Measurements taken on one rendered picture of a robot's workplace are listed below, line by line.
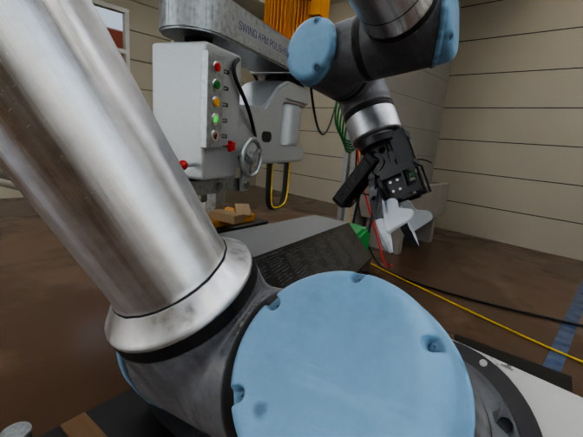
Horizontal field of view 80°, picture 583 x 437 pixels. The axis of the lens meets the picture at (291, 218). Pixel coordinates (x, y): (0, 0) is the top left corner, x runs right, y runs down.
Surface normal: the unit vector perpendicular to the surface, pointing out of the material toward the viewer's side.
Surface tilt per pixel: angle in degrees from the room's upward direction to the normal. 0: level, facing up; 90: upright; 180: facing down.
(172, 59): 90
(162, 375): 110
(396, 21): 149
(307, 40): 84
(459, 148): 90
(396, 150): 82
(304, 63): 84
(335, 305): 47
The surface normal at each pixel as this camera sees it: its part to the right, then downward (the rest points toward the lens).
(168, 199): 0.87, -0.07
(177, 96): -0.41, 0.17
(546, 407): -0.48, -0.57
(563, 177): -0.70, 0.11
